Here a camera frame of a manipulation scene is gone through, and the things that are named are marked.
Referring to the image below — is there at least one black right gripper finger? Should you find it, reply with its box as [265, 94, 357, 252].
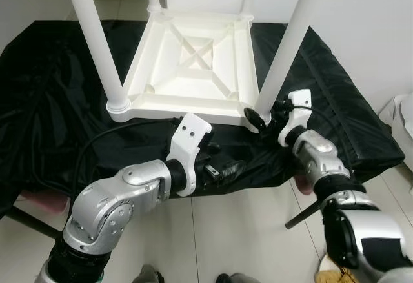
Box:
[243, 107, 269, 135]

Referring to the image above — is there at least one white plastic children table top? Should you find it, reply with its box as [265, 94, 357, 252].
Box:
[106, 8, 272, 130]

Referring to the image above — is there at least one pink cloth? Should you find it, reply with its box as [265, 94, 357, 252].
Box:
[293, 174, 315, 198]
[19, 191, 70, 214]

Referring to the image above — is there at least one black-legged table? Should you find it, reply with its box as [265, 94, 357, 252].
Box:
[2, 198, 323, 241]

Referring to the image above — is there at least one grey robot right foot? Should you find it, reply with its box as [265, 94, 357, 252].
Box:
[216, 271, 260, 283]

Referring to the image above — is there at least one mustard yellow cloth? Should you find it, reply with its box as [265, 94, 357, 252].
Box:
[316, 263, 354, 283]

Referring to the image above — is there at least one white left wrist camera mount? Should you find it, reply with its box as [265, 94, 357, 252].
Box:
[167, 112, 213, 198]

